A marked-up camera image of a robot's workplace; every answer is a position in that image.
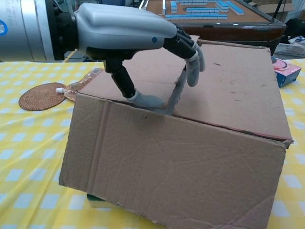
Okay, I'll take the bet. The green scouring sponge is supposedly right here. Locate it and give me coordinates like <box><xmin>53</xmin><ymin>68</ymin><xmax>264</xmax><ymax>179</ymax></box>
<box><xmin>86</xmin><ymin>193</ymin><xmax>124</xmax><ymax>210</ymax></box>

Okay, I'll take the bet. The yellow checkered tablecloth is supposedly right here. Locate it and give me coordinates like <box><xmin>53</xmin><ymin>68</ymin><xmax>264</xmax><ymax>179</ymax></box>
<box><xmin>0</xmin><ymin>58</ymin><xmax>305</xmax><ymax>229</ymax></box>

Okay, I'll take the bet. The round woven rattan coaster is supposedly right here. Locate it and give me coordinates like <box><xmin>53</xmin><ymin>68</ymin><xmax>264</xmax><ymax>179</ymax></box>
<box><xmin>18</xmin><ymin>82</ymin><xmax>66</xmax><ymax>112</ymax></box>

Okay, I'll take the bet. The red cardboard box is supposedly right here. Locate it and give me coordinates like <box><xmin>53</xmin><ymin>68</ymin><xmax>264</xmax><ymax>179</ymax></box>
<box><xmin>58</xmin><ymin>35</ymin><xmax>294</xmax><ymax>229</ymax></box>

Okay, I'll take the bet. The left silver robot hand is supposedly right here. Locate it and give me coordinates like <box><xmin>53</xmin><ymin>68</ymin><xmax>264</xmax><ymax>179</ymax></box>
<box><xmin>71</xmin><ymin>2</ymin><xmax>206</xmax><ymax>109</ymax></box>

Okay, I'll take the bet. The brown mahjong table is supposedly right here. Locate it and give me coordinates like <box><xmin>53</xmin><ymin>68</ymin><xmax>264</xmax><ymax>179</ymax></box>
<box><xmin>145</xmin><ymin>0</ymin><xmax>286</xmax><ymax>50</ymax></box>

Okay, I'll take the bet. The white plastic basket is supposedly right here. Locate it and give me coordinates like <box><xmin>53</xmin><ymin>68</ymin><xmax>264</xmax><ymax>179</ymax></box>
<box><xmin>274</xmin><ymin>42</ymin><xmax>305</xmax><ymax>58</ymax></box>

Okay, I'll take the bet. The blue Oreo cookie box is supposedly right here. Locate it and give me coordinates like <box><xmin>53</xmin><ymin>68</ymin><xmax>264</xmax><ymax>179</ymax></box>
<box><xmin>271</xmin><ymin>56</ymin><xmax>302</xmax><ymax>88</ymax></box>

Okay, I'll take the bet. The row of mahjong tiles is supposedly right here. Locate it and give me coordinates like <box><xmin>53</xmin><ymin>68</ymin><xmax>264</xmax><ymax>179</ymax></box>
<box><xmin>186</xmin><ymin>7</ymin><xmax>220</xmax><ymax>14</ymax></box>
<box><xmin>165</xmin><ymin>14</ymin><xmax>229</xmax><ymax>21</ymax></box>
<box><xmin>215</xmin><ymin>0</ymin><xmax>245</xmax><ymax>15</ymax></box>

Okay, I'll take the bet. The black bag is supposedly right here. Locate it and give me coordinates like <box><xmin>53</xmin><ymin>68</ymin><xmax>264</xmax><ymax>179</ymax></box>
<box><xmin>285</xmin><ymin>18</ymin><xmax>305</xmax><ymax>43</ymax></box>

